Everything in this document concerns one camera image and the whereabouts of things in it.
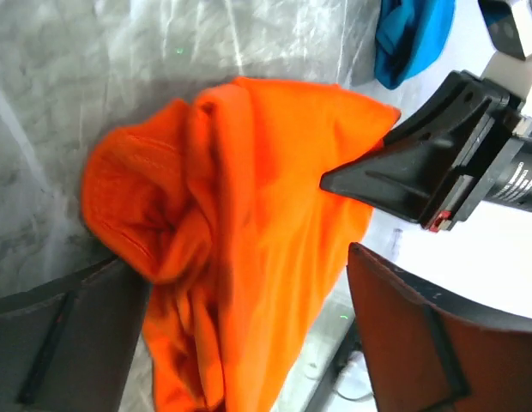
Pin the orange t shirt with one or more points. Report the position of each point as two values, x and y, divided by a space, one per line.
217 203

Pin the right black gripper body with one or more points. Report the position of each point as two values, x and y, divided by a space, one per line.
491 162

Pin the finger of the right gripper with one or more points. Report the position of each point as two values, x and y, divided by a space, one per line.
458 96
409 181

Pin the folded blue t shirt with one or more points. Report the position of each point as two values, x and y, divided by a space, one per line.
410 36

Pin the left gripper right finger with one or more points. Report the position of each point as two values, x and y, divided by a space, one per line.
428 349

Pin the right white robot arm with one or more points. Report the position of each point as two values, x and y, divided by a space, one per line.
516 76

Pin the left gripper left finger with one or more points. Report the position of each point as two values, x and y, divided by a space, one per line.
67 345

